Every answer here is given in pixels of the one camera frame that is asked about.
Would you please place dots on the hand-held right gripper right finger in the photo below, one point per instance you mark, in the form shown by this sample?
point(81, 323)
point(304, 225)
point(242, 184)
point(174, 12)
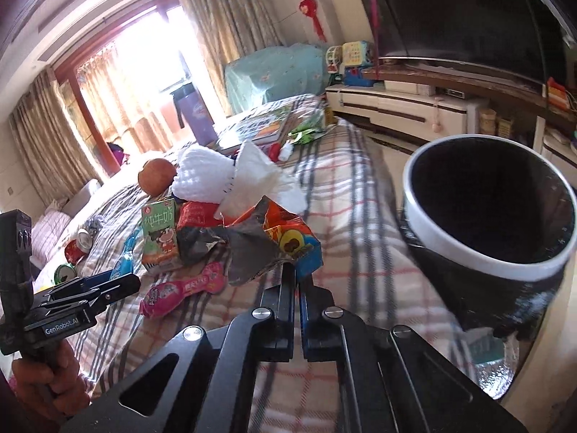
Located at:
point(304, 297)

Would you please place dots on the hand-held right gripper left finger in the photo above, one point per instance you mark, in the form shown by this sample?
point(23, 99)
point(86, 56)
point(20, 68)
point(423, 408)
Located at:
point(288, 282)

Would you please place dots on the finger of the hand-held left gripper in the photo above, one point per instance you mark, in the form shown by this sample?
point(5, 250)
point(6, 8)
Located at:
point(115, 289)
point(97, 278)

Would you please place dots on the blue plastic wrapper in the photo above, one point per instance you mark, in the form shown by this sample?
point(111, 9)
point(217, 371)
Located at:
point(127, 255)

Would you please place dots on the orange and silver snack packet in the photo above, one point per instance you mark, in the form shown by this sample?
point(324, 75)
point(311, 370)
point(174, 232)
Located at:
point(288, 234)

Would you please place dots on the pink candy wrapper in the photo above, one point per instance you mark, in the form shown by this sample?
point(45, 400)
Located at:
point(180, 291)

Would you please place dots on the green milk carton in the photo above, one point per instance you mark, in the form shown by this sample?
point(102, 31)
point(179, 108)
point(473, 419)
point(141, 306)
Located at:
point(158, 234)

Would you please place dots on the white tissue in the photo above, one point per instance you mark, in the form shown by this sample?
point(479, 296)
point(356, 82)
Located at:
point(257, 176)

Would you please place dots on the red snack packet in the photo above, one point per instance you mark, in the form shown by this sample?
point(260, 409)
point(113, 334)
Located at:
point(198, 214)

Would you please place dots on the black bin with white rim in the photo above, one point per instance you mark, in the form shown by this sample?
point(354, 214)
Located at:
point(487, 198)

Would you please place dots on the person's left hand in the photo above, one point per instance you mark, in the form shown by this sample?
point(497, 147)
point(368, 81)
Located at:
point(45, 392)

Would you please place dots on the green drink can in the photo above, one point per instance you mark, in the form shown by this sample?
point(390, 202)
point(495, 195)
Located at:
point(64, 274)

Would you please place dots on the red snack wrapper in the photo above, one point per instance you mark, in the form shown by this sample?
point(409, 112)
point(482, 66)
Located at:
point(77, 248)

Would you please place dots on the crumpled silver foil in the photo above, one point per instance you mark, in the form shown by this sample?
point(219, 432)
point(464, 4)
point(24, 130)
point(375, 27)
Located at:
point(94, 225)

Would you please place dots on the plaid blanket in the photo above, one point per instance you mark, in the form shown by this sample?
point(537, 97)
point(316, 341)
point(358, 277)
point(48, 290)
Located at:
point(360, 234)

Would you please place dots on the grey pillow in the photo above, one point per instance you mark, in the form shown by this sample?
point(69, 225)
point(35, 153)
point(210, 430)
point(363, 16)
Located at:
point(81, 194)

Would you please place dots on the round orange fruit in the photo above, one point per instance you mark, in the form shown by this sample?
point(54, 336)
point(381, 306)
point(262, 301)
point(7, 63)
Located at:
point(156, 178)

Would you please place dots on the beige patterned curtain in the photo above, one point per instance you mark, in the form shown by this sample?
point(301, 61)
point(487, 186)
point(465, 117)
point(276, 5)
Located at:
point(230, 31)
point(49, 144)

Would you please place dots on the red tube with white cap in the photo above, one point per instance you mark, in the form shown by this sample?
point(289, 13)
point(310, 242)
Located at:
point(281, 151)

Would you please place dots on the white tissue pack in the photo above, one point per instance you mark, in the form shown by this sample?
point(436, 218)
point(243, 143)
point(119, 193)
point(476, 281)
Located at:
point(203, 173)

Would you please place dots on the green plastic wrapper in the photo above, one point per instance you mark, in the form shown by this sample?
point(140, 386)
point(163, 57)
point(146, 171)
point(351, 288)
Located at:
point(311, 128)

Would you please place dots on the tall purple container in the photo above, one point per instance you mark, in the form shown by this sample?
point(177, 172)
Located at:
point(196, 112)

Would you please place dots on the teal patterned furniture cover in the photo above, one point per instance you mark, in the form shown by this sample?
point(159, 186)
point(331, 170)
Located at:
point(275, 76)

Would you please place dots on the white and brown cabinet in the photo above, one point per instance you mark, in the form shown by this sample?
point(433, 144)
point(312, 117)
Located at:
point(405, 108)

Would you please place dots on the toy bus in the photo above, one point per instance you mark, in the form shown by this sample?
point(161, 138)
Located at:
point(334, 59)

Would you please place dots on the toy cars on shelf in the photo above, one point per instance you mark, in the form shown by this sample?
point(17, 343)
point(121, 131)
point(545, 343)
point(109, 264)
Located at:
point(358, 63)

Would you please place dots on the red hanging ornament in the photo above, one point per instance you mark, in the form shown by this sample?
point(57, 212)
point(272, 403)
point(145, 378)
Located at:
point(309, 7)

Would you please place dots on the black television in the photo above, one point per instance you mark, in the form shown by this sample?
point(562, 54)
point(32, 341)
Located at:
point(455, 13)

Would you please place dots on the colourful stacking toy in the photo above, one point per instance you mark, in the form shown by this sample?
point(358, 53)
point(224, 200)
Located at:
point(558, 92)

